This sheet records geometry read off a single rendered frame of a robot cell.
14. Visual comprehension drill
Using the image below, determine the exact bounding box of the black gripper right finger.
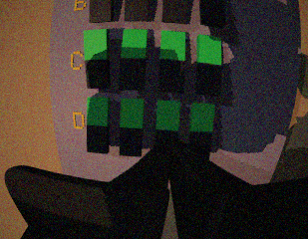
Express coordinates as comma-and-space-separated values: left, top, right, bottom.
169, 138, 308, 239

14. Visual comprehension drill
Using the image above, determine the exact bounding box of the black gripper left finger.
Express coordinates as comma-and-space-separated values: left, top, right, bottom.
5, 138, 172, 239

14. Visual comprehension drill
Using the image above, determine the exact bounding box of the pale mauve switch panel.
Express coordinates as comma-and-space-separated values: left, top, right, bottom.
49, 0, 301, 184

